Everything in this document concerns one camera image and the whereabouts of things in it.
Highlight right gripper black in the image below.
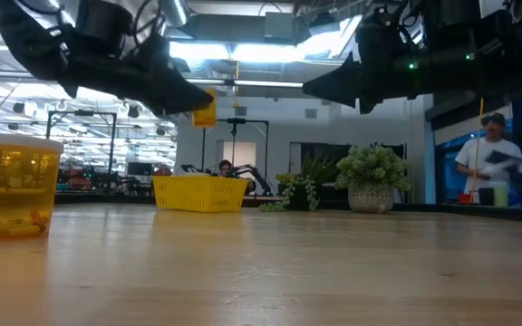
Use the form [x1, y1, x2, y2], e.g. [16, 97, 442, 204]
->
[302, 8, 425, 115]

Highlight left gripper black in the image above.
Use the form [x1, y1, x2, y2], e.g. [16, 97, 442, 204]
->
[56, 0, 214, 116]

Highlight amber pill bottle white cap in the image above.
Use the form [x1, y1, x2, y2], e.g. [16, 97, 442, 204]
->
[191, 88, 218, 129]
[0, 132, 65, 242]

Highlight yellow plastic basket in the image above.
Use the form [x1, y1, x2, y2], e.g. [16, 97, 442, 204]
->
[151, 175, 249, 214]

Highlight black monitor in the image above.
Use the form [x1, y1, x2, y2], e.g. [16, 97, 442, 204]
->
[127, 161, 154, 177]

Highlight seated person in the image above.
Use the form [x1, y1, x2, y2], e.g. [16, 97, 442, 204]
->
[215, 158, 257, 194]

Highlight long ceiling light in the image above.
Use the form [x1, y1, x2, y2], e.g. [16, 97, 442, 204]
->
[169, 40, 316, 64]

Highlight round green plant patterned pot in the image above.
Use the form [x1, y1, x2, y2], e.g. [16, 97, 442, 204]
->
[335, 144, 412, 215]

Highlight trailing succulent plant black pot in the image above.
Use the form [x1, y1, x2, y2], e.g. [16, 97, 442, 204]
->
[258, 153, 342, 214]

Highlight standing person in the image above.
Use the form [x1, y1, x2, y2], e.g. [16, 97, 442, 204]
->
[454, 111, 522, 205]

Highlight black container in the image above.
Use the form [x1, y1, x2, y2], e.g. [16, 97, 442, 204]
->
[478, 187, 496, 207]

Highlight black metal gantry frame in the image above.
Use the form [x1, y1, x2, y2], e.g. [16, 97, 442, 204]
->
[200, 117, 270, 182]
[45, 110, 118, 176]

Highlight grey ceiling duct box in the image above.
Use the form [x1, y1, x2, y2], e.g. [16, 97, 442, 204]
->
[264, 11, 310, 45]

